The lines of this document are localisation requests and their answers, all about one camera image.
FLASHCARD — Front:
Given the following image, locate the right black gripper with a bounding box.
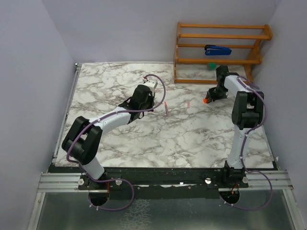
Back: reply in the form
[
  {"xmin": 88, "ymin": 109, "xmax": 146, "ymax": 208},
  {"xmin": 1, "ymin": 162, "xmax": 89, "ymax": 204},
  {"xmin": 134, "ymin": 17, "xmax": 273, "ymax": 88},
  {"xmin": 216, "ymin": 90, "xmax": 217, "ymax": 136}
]
[{"xmin": 206, "ymin": 85, "xmax": 228, "ymax": 103}]

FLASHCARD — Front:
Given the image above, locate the aluminium rail frame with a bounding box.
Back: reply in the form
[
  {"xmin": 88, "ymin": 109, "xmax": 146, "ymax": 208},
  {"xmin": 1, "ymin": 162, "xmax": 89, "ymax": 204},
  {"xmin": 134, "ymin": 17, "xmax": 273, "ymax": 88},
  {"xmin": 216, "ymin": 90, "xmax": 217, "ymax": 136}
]
[{"xmin": 29, "ymin": 62, "xmax": 304, "ymax": 230}]

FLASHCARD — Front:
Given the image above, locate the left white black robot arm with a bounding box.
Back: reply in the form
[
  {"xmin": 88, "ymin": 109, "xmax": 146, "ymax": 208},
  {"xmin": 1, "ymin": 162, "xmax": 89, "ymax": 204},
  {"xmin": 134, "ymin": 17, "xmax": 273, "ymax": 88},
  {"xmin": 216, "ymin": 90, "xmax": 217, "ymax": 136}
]
[{"xmin": 61, "ymin": 80, "xmax": 157, "ymax": 189}]

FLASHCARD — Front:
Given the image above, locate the blue stapler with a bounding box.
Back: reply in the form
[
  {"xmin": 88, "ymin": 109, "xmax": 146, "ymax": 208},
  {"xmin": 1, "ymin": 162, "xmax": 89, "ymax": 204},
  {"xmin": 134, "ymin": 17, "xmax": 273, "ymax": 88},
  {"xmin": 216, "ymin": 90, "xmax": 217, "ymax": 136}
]
[{"xmin": 204, "ymin": 45, "xmax": 232, "ymax": 56}]

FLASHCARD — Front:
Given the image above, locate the wooden shelf rack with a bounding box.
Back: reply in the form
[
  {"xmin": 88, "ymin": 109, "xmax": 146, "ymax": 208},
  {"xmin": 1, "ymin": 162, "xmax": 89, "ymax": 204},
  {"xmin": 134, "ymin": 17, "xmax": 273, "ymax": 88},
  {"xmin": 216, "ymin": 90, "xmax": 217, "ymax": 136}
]
[{"xmin": 173, "ymin": 22, "xmax": 273, "ymax": 84}]

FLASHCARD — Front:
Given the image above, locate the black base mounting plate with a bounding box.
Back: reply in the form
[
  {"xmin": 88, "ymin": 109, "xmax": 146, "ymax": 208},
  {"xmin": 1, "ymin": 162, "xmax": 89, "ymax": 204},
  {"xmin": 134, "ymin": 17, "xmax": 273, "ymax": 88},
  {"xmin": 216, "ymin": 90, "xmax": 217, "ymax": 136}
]
[{"xmin": 48, "ymin": 165, "xmax": 248, "ymax": 201}]

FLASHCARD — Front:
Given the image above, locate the green small object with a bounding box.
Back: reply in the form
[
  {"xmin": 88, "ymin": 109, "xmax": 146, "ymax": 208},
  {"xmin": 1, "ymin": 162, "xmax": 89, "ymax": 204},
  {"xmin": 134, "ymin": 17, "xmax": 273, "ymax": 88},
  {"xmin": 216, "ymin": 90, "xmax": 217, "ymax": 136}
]
[{"xmin": 207, "ymin": 62, "xmax": 217, "ymax": 70}]

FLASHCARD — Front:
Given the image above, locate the pink pen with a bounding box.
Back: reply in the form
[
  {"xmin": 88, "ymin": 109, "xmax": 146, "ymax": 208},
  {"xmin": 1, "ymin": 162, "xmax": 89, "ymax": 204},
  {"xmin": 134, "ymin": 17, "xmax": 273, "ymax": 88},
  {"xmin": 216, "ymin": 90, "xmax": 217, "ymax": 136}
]
[{"xmin": 164, "ymin": 101, "xmax": 169, "ymax": 117}]

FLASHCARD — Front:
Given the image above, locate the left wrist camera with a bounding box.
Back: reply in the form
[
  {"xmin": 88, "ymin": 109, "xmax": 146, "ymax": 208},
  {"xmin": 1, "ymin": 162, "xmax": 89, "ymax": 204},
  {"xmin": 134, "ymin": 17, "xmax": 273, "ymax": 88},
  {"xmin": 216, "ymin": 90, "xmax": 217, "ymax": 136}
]
[{"xmin": 143, "ymin": 80, "xmax": 158, "ymax": 91}]

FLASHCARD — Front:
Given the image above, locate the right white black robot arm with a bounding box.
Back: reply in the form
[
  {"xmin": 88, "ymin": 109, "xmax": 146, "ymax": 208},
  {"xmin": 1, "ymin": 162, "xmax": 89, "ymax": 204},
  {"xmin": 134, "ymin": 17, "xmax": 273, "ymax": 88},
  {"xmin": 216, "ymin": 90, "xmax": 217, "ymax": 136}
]
[{"xmin": 204, "ymin": 65, "xmax": 264, "ymax": 187}]

